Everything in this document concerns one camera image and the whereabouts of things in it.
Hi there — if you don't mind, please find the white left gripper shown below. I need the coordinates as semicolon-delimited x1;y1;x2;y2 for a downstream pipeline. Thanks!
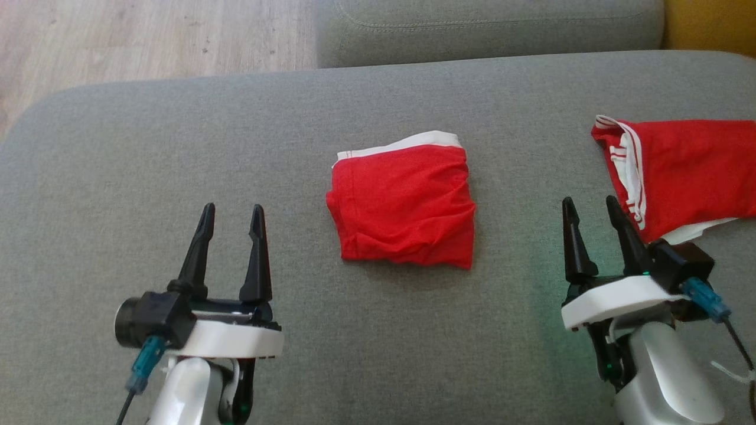
167;202;285;361

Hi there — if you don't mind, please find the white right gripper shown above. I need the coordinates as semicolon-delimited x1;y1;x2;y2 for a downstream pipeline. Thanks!
561;194;689;332

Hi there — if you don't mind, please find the red white basketball jersey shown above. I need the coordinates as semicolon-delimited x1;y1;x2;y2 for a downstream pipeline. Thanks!
590;113;756;246

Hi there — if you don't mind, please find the red 23 jersey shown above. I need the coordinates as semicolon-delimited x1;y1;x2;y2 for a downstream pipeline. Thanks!
324;129;477;271

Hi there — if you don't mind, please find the large yellow sofa backrest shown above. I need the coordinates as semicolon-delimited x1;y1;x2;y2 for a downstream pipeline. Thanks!
661;0;756;58

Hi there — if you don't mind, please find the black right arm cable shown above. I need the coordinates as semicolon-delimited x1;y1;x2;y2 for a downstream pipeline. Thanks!
679;277;756;425

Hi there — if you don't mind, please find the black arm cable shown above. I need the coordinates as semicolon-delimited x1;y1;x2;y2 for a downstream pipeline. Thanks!
115;335;168;425
679;277;756;425

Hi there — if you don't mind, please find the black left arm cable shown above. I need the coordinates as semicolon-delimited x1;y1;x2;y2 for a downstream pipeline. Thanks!
115;335;168;425

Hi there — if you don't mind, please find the white cable strap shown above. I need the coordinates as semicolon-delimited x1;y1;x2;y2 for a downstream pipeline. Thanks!
710;359;756;388

